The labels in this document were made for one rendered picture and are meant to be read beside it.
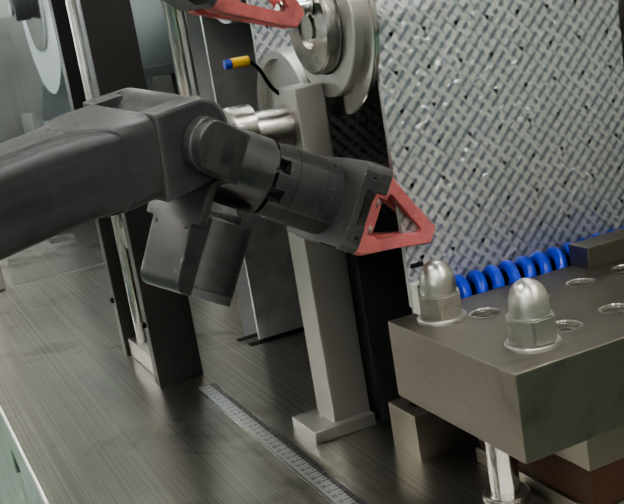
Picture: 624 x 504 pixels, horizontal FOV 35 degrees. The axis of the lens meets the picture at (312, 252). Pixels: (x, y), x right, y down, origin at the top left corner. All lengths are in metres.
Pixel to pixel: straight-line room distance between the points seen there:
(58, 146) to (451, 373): 0.30
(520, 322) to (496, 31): 0.27
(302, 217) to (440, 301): 0.12
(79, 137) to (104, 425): 0.48
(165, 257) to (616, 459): 0.33
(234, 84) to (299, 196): 0.43
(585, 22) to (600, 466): 0.38
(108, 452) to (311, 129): 0.36
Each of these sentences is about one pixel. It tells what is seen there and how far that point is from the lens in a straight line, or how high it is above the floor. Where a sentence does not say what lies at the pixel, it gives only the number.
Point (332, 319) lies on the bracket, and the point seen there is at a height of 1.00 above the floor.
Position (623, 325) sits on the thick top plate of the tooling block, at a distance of 0.69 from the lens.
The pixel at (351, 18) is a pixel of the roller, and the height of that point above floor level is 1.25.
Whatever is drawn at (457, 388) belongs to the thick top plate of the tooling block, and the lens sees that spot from 0.69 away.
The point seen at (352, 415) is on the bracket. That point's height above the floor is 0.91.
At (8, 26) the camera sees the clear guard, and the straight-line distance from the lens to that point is 1.73.
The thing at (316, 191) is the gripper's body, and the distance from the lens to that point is 0.72.
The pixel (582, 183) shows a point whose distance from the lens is 0.89.
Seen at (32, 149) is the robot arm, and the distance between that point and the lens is 0.59.
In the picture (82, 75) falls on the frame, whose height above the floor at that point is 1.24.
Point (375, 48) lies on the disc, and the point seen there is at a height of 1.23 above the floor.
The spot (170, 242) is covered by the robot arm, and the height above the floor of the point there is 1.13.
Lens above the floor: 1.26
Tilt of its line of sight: 13 degrees down
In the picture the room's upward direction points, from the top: 9 degrees counter-clockwise
